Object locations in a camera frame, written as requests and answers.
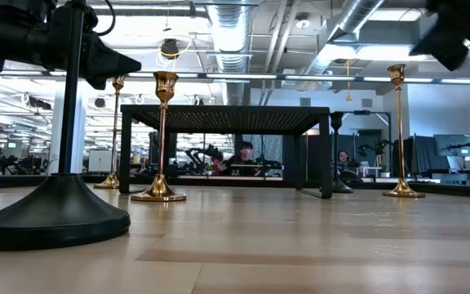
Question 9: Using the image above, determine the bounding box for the person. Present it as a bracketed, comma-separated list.
[218, 141, 265, 177]
[335, 149, 361, 173]

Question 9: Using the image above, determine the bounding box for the black perforated metal riser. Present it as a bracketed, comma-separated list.
[119, 105, 334, 200]

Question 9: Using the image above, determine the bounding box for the black candle holder base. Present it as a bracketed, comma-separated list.
[0, 0, 132, 252]

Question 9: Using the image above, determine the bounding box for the black candlestick holder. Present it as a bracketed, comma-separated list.
[330, 111, 354, 194]

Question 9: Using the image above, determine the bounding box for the black ceiling device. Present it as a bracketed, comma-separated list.
[160, 38, 180, 60]

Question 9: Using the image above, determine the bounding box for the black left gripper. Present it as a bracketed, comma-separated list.
[0, 0, 143, 91]

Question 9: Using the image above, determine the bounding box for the short gold candlestick holder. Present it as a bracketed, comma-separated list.
[131, 70, 188, 203]

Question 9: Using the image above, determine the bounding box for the yellow hanging cord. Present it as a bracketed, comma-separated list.
[344, 59, 353, 102]

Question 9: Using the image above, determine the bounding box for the white cabinet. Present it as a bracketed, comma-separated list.
[87, 149, 113, 174]

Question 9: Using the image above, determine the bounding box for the grey background monitor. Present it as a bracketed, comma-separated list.
[433, 133, 470, 158]

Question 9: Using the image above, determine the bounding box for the tall gold candlestick holder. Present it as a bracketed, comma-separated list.
[93, 74, 127, 190]
[381, 63, 427, 199]

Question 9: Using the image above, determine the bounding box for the silver ventilation duct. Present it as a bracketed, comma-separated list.
[295, 0, 387, 89]
[206, 0, 256, 106]

